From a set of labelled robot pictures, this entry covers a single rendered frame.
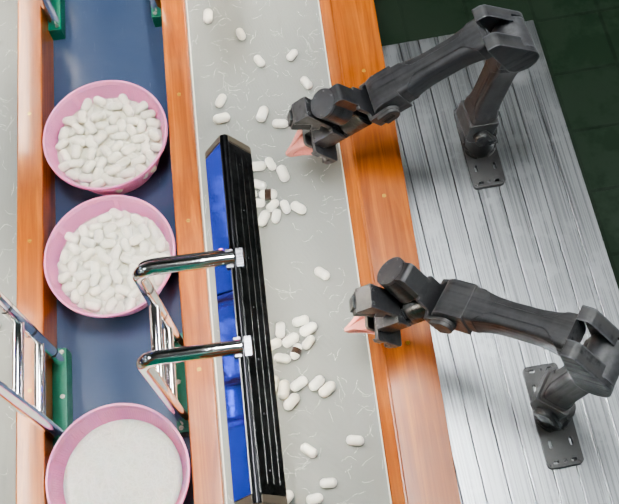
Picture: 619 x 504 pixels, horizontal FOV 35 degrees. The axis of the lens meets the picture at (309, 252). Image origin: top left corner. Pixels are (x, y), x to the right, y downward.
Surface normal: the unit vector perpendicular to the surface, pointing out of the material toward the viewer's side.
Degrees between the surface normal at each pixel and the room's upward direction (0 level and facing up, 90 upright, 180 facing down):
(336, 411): 0
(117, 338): 0
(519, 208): 0
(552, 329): 25
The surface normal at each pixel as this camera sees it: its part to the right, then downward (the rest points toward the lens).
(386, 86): -0.54, -0.21
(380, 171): -0.05, -0.39
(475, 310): -0.42, -0.53
